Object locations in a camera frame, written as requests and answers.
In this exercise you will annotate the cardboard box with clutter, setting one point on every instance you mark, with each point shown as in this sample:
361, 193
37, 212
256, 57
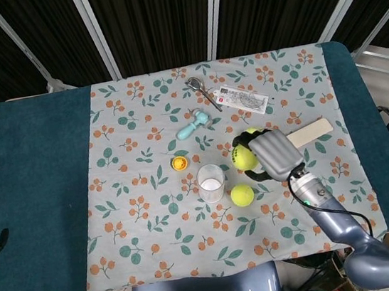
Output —
337, 277

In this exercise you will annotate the yellow round cap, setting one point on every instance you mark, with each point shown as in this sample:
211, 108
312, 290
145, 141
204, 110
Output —
179, 163

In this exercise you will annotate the clear plastic cup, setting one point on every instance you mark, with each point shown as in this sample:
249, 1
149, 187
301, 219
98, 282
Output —
211, 184

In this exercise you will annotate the dark teal table cover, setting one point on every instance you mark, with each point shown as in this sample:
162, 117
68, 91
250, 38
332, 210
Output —
39, 194

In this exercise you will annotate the yellow tennis ball black print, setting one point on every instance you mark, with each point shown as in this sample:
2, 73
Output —
243, 157

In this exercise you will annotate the floral patterned tablecloth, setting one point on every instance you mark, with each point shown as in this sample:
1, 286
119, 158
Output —
150, 194

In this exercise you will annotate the right black grey robot hand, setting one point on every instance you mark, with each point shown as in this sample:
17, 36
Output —
276, 152

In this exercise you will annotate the pale wooden block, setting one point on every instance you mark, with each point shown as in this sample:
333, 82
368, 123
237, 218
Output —
311, 132

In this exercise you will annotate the metal spoon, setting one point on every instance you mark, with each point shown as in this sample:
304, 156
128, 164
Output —
205, 93

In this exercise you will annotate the clear packaged ruler set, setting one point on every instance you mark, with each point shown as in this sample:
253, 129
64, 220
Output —
242, 99

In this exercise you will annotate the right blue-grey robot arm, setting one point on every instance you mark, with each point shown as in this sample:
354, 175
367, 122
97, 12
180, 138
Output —
337, 220

